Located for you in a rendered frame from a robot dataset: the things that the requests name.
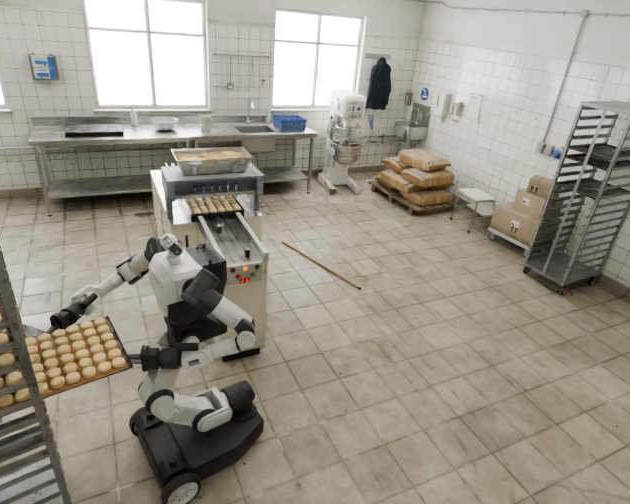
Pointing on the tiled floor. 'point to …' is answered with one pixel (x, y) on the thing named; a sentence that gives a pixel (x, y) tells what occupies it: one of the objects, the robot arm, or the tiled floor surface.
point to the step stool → (476, 203)
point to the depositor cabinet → (179, 227)
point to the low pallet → (409, 201)
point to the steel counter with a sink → (54, 133)
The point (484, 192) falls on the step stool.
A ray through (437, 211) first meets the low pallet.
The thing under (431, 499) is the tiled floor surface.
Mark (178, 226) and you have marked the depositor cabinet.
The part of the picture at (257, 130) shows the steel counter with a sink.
